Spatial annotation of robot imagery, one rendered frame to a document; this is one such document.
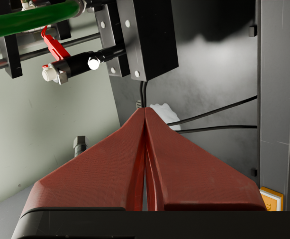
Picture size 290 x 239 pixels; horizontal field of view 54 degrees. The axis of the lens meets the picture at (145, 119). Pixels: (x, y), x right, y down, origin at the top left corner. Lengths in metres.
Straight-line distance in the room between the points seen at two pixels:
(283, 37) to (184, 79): 0.30
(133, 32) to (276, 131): 0.24
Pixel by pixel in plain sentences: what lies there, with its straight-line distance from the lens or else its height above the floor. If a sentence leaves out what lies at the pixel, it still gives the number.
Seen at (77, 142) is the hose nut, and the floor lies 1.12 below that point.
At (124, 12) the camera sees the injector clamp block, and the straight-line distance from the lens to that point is 0.45.
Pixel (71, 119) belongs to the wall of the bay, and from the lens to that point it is 0.78.
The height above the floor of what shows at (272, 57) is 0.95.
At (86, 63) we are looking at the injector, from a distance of 0.43.
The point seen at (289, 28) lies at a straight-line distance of 0.35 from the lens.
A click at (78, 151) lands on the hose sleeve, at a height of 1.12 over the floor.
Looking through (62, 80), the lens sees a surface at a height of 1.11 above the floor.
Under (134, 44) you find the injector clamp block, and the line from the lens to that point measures 0.45.
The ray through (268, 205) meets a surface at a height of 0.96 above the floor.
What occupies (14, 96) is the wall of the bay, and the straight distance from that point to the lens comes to 0.71.
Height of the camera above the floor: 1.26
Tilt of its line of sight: 35 degrees down
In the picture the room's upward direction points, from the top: 120 degrees counter-clockwise
